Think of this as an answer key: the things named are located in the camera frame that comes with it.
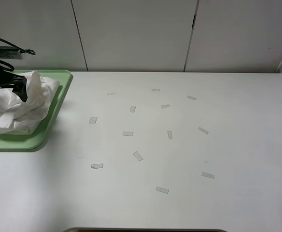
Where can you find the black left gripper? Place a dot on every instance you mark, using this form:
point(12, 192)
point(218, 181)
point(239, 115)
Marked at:
point(17, 82)

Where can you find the white short sleeve shirt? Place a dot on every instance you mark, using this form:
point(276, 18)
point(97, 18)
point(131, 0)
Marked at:
point(18, 117)

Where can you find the green plastic tray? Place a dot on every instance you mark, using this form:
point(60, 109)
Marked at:
point(29, 143)

